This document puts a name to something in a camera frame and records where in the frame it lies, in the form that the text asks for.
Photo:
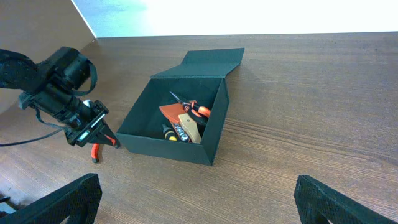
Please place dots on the orange socket bit holder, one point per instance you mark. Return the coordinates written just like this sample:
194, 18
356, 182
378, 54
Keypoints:
181, 133

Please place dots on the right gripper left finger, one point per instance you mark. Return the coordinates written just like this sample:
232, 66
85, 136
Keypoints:
76, 202

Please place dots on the red handled side cutters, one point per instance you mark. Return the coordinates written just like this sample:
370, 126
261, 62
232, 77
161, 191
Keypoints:
95, 150

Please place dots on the orange scraper wooden handle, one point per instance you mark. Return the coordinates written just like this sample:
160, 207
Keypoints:
175, 114

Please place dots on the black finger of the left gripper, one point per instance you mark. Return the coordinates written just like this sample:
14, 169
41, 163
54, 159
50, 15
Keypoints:
104, 135

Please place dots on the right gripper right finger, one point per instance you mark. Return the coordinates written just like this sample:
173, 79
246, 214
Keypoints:
318, 203

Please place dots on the orange black needle-nose pliers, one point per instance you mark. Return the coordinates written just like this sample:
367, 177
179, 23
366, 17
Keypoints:
198, 113

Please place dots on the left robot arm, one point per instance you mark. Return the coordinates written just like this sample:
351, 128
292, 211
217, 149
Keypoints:
20, 72

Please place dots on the dark green open box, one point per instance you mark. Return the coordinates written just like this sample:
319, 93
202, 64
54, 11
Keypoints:
201, 76

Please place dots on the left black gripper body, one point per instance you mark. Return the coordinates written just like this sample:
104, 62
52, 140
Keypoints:
65, 76

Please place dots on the yellow black stubby screwdriver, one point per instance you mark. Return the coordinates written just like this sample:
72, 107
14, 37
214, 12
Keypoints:
169, 133

